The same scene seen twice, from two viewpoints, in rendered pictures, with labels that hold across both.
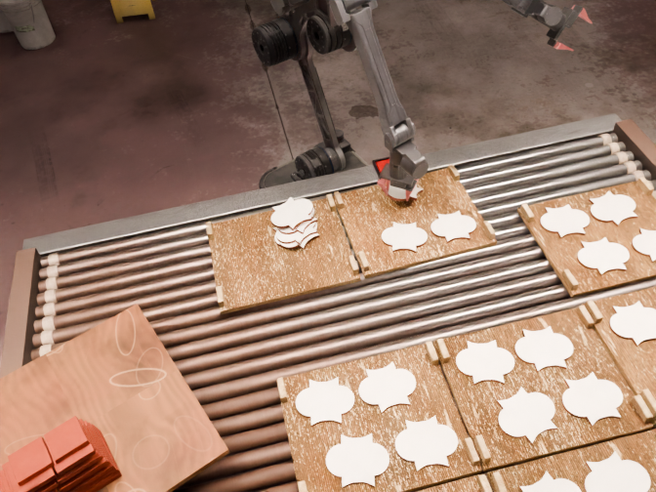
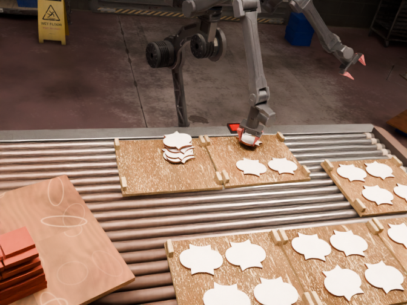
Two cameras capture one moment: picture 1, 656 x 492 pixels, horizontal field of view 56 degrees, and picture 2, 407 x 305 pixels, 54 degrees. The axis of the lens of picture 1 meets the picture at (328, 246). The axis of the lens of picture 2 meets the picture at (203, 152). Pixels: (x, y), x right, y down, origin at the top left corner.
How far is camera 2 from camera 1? 0.45 m
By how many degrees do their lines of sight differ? 16
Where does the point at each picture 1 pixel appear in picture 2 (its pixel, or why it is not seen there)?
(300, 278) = (180, 181)
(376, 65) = (254, 48)
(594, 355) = (381, 251)
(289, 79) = (151, 93)
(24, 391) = not seen: outside the picture
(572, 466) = not seen: outside the picture
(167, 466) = (85, 284)
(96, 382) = (29, 220)
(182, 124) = (76, 106)
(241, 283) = (138, 178)
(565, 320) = (359, 229)
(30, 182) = not seen: outside the picture
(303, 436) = (185, 281)
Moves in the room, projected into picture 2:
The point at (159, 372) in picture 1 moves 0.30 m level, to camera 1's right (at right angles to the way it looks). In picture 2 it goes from (82, 219) to (176, 222)
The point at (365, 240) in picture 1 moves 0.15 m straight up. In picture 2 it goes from (225, 166) to (231, 138)
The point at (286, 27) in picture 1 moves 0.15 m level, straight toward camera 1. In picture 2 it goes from (170, 46) to (172, 55)
